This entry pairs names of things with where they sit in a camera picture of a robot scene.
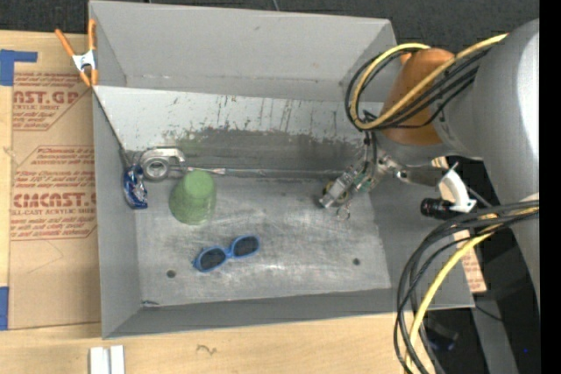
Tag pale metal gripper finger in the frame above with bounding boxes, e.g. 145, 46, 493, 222
335, 190, 353, 221
318, 183, 345, 209

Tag blue and white packet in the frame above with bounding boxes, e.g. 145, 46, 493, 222
122, 164, 149, 210

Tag black cylinder on white bracket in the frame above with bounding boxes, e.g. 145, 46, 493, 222
420, 168, 478, 219

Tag blue sunglasses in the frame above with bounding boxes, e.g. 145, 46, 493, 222
192, 234, 262, 273

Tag green plastic cup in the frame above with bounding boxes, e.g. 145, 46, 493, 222
168, 169, 217, 227

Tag brown cardboard board red print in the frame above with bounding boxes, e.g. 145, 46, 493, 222
0, 29, 488, 332

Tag grey metal bin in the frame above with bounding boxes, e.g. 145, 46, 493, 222
87, 0, 477, 341

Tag silver metal ring tool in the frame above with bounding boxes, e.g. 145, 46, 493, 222
138, 146, 188, 182

